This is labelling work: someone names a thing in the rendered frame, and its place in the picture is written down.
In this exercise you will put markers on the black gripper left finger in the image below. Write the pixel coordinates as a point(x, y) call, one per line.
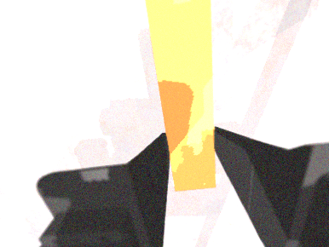
point(140, 185)

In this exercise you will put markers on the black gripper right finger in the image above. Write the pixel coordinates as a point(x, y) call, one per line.
point(274, 184)

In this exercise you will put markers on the yellow-orange bar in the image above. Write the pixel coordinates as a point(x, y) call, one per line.
point(181, 38)

